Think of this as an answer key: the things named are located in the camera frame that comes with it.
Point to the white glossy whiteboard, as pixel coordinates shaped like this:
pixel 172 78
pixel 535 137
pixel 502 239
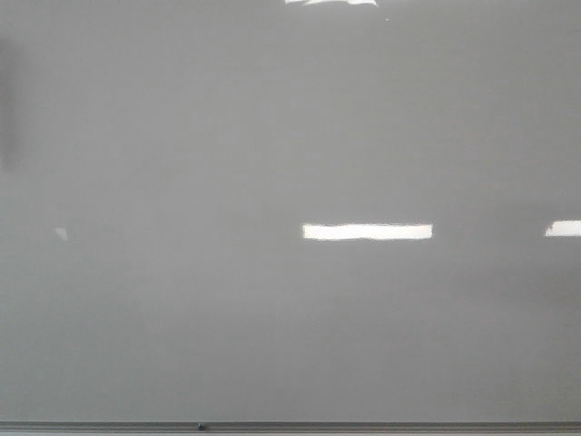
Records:
pixel 263 211

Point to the grey aluminium whiteboard frame rail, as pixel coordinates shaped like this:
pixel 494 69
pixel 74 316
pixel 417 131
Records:
pixel 292 427

